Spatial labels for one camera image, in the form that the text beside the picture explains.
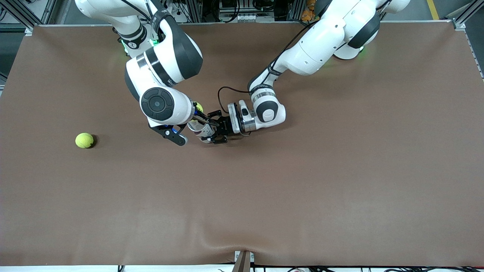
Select aluminium frame upright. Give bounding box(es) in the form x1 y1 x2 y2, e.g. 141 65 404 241
185 0 203 22
288 0 303 22

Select aluminium frame corner profile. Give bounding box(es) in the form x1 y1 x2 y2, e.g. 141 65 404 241
0 0 35 36
452 0 484 31

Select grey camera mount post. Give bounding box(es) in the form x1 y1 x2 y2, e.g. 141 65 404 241
232 250 255 272

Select white blue tennis ball can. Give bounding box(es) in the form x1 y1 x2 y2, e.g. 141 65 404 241
188 120 218 144

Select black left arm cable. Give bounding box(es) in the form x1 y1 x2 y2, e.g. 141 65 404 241
218 19 322 114

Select plain yellow tennis ball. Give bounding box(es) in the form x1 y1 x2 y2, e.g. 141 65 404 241
75 133 94 148

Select orange packaged snacks pile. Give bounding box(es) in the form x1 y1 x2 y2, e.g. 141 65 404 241
301 0 316 22

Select brown table mat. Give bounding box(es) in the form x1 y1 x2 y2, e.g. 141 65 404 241
0 22 484 267

